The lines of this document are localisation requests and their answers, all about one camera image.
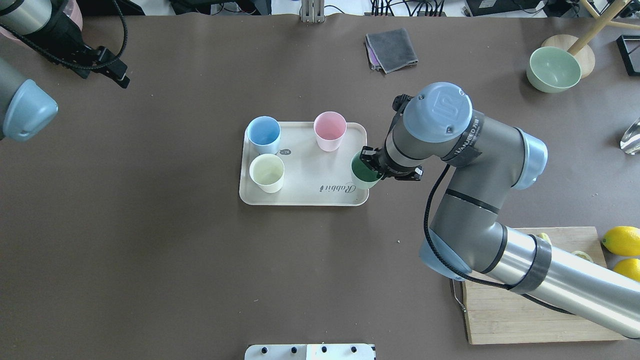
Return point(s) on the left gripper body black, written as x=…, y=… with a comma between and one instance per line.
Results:
x=69, y=44

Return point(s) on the grey folded cloth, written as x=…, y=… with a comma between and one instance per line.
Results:
x=390, y=50

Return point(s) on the mint green bowl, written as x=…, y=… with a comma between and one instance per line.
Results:
x=552, y=70

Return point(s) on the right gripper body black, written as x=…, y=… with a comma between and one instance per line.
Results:
x=378, y=163

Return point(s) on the white pedestal base plate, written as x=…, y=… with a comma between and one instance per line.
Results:
x=312, y=351

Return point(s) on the pink cup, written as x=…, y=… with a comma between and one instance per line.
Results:
x=329, y=128

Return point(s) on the clear glass on stand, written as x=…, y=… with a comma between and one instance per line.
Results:
x=630, y=140

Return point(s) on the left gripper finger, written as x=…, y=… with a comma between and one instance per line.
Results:
x=108, y=59
x=119, y=76

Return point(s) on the cream white cup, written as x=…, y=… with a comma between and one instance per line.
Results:
x=267, y=172

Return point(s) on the yellow plastic knife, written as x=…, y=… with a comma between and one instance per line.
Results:
x=545, y=237

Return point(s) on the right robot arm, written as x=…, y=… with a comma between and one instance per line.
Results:
x=464, y=240

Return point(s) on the wooden cup tree stand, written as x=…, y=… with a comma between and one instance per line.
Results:
x=578, y=47

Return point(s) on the aluminium frame post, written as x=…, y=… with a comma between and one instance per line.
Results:
x=312, y=11

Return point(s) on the yellow lemon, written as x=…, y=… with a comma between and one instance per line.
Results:
x=629, y=268
x=622, y=241

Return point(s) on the light blue cup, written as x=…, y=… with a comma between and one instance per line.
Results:
x=264, y=134

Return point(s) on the mint green cup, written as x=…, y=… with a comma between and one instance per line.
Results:
x=360, y=173

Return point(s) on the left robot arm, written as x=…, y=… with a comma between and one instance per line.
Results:
x=25, y=108

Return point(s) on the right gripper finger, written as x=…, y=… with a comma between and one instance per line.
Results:
x=377, y=172
x=368, y=154

